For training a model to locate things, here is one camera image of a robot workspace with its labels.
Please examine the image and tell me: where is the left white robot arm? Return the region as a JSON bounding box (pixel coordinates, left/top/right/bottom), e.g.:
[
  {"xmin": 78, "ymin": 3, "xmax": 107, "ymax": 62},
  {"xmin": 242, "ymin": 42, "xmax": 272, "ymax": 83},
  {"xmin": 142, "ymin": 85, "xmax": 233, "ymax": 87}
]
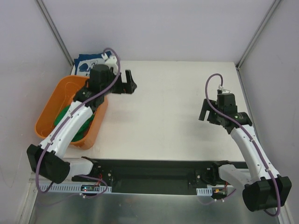
[{"xmin": 27, "ymin": 53, "xmax": 137, "ymax": 184}]

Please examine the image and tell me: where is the aluminium frame rail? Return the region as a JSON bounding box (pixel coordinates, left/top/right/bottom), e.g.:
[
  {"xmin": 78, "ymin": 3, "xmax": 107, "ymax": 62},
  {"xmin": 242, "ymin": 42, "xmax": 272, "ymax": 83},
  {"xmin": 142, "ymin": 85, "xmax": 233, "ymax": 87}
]
[{"xmin": 29, "ymin": 176, "xmax": 41, "ymax": 184}]

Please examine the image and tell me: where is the green t shirt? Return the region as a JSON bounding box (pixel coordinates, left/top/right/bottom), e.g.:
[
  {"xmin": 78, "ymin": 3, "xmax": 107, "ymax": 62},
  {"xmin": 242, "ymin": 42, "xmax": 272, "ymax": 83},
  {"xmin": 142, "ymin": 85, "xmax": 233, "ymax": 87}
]
[{"xmin": 51, "ymin": 104, "xmax": 94, "ymax": 145}]

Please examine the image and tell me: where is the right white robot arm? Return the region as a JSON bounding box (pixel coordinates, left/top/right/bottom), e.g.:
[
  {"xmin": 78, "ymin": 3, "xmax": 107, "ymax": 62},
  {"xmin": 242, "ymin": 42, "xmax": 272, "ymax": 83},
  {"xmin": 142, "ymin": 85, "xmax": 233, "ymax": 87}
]
[{"xmin": 199, "ymin": 86, "xmax": 292, "ymax": 211}]

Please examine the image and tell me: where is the slotted cable duct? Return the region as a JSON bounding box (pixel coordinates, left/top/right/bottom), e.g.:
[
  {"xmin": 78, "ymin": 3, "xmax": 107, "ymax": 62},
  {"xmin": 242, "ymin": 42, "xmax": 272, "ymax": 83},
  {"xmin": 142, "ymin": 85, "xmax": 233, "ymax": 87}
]
[
  {"xmin": 49, "ymin": 184, "xmax": 112, "ymax": 194},
  {"xmin": 196, "ymin": 187, "xmax": 213, "ymax": 196}
]

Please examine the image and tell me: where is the left slotted cable duct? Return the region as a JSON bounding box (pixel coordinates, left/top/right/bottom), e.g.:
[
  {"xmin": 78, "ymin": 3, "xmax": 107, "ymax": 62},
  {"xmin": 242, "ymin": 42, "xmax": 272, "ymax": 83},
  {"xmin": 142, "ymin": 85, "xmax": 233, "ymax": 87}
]
[{"xmin": 49, "ymin": 184, "xmax": 112, "ymax": 194}]

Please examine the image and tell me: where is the orange plastic basket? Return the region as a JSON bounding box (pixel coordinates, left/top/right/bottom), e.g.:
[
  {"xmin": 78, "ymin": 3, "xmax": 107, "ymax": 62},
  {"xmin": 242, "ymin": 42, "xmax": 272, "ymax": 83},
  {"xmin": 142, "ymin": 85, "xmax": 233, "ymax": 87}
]
[{"xmin": 35, "ymin": 75, "xmax": 108, "ymax": 150}]

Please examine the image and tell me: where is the right slotted cable duct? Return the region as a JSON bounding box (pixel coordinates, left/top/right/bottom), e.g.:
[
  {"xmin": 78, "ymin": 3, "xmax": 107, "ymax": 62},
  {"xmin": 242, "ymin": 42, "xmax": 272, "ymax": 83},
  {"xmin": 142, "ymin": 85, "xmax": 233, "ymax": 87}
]
[{"xmin": 196, "ymin": 187, "xmax": 213, "ymax": 196}]

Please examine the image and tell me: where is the blue t shirt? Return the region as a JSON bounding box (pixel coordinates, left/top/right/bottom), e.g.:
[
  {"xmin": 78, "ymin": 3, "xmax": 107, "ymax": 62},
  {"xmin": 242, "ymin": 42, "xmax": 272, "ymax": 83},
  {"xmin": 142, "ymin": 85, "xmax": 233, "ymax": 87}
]
[{"xmin": 72, "ymin": 51, "xmax": 112, "ymax": 77}]

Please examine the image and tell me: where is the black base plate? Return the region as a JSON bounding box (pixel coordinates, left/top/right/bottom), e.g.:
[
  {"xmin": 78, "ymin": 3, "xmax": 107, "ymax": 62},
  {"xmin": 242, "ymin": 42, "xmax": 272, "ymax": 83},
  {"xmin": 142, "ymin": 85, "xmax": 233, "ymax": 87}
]
[{"xmin": 70, "ymin": 159, "xmax": 236, "ymax": 194}]

